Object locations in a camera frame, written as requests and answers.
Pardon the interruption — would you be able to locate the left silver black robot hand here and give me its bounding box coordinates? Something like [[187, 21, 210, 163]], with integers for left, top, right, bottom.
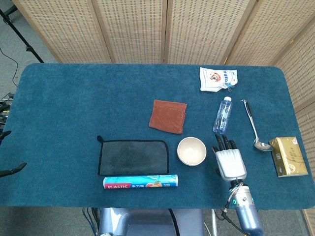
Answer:
[[0, 130, 27, 177]]

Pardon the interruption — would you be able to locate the black tripod stand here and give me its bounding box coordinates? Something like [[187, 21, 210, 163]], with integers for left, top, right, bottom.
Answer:
[[0, 8, 45, 63]]

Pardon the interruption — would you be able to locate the white metal table leg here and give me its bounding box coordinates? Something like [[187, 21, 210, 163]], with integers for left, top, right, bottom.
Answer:
[[211, 208, 219, 236]]

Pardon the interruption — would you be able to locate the blue-grey robot torso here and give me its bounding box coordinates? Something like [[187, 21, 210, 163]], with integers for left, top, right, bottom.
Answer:
[[98, 207, 205, 236]]

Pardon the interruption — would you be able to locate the blue plastic food wrap roll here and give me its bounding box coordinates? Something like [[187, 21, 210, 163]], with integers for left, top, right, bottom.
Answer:
[[103, 174, 179, 190]]

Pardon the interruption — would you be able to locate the woven rattan screen panel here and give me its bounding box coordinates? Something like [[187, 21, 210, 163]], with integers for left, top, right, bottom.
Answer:
[[224, 0, 315, 66], [91, 0, 169, 64], [164, 0, 259, 65], [11, 0, 114, 64], [295, 104, 315, 236], [274, 23, 315, 113]]

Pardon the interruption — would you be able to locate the grey cloth with black trim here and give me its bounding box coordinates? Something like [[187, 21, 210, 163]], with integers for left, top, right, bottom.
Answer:
[[96, 135, 170, 176]]

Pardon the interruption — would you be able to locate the black equipment with cables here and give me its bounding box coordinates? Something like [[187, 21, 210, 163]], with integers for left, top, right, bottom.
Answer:
[[0, 92, 15, 128]]

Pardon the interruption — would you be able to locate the white printed plastic bag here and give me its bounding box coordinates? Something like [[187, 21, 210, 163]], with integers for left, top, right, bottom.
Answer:
[[199, 66, 239, 93]]

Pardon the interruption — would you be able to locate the clear plastic water bottle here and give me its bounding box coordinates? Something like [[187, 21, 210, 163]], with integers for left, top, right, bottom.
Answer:
[[213, 96, 233, 135]]

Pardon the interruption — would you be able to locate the metal ladle with black grip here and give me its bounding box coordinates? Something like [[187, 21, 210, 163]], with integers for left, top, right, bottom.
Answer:
[[240, 99, 274, 151]]

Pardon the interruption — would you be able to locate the black torso cable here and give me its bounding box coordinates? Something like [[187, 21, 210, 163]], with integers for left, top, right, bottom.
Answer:
[[168, 208, 179, 236]]

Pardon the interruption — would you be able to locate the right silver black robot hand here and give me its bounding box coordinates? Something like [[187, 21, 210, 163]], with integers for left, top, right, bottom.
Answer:
[[212, 134, 247, 182]]

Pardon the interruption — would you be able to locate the rust orange folded cloth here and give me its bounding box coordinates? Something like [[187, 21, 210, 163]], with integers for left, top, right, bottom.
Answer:
[[149, 99, 188, 135]]

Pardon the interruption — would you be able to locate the gold cardboard box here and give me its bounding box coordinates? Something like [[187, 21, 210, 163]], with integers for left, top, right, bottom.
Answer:
[[268, 136, 309, 177]]

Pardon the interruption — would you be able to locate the blue plush table cover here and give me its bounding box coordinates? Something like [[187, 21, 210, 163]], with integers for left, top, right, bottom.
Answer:
[[0, 63, 311, 210]]

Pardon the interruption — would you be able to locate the black cable bundle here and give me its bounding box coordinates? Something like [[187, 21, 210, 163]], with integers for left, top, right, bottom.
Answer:
[[82, 207, 100, 236]]

